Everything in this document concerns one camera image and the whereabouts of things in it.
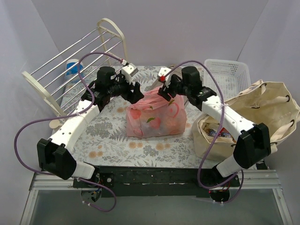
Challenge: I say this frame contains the pink plastic grocery bag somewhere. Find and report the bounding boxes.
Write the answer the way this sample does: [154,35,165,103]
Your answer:
[126,87,187,138]

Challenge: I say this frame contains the beige canvas tote bag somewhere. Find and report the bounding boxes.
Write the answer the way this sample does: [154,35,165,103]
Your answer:
[192,80,300,161]

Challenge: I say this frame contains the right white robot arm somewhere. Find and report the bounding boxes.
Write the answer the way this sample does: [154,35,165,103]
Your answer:
[158,66,271,186]

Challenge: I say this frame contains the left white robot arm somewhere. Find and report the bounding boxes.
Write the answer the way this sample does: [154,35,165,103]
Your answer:
[37,64,144,188]

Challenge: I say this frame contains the steel tray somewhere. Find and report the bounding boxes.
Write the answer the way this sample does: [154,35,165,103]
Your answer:
[151,64,190,111]

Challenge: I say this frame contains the blue white container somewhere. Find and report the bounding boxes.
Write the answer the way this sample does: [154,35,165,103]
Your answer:
[64,59,81,89]

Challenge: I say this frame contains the white plastic basket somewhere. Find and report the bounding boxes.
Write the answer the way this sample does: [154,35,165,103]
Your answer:
[204,59,251,101]

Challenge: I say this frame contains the cream metal shoe rack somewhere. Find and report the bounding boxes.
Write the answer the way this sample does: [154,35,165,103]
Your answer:
[22,18,129,116]

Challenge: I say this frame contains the floral table mat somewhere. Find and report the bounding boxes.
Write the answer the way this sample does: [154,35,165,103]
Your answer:
[70,97,201,168]

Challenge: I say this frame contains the grey soap dispenser bottle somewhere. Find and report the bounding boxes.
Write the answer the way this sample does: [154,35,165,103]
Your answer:
[49,119,62,129]

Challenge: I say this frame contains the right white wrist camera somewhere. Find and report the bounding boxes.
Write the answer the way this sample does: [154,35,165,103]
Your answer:
[158,67,171,82]

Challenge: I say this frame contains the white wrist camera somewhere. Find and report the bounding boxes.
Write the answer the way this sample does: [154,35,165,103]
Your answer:
[158,67,171,82]
[121,63,138,83]

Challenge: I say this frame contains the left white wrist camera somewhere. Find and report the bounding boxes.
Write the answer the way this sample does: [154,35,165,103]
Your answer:
[121,63,138,83]

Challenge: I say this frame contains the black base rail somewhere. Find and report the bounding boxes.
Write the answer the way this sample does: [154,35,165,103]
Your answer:
[42,165,242,197]

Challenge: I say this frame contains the aluminium frame rail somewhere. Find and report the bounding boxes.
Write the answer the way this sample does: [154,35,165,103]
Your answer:
[30,170,78,191]

